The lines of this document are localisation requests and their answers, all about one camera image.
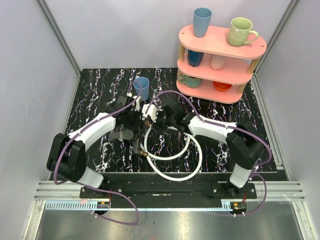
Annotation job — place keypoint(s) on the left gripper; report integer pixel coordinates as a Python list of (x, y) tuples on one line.
[(136, 133)]

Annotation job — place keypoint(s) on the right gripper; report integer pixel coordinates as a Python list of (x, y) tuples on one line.
[(159, 113)]

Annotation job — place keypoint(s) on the black spray gun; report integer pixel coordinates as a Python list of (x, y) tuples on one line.
[(130, 131)]

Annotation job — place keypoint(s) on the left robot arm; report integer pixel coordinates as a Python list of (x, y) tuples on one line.
[(67, 158)]

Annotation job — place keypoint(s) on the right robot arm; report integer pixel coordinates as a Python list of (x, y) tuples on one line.
[(244, 146)]

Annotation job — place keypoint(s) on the black marble mat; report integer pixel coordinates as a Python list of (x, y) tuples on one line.
[(99, 87)]

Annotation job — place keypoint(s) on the blue cup on mat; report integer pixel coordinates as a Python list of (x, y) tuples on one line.
[(142, 86)]

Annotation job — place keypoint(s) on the teal ceramic mug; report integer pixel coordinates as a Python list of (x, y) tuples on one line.
[(191, 82)]

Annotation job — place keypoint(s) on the orange bowl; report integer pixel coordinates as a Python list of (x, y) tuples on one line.
[(222, 87)]

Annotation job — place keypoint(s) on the pink three-tier shelf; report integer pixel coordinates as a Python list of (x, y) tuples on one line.
[(211, 69)]

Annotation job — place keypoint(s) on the dark blue cup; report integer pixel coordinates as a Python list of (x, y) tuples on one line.
[(194, 58)]

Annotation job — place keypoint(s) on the pink faceted cup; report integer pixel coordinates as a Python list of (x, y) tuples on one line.
[(217, 62)]

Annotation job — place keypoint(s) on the blue cup on shelf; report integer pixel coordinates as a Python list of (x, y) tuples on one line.
[(201, 21)]

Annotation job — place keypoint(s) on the green mug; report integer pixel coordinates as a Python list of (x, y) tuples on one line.
[(240, 32)]

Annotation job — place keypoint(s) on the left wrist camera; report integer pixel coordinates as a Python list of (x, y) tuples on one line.
[(137, 100)]

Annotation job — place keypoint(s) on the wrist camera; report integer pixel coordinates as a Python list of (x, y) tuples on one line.
[(149, 111), (137, 100)]

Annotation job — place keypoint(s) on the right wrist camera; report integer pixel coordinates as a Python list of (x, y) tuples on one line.
[(149, 111)]

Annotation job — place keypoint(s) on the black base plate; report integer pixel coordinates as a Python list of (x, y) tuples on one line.
[(148, 186)]

